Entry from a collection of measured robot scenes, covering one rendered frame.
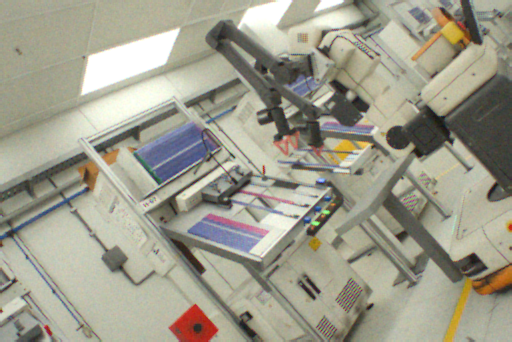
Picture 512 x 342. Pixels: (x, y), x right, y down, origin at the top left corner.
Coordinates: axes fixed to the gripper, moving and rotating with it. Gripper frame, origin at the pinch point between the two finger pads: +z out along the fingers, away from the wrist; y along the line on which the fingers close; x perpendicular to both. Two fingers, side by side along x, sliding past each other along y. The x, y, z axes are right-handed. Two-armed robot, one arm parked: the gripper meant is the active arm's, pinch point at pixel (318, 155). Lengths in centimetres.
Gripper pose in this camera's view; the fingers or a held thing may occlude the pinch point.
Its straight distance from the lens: 224.9
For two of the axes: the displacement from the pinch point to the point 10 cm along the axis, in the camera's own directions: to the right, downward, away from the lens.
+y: -5.8, 4.6, -6.7
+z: 1.8, 8.8, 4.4
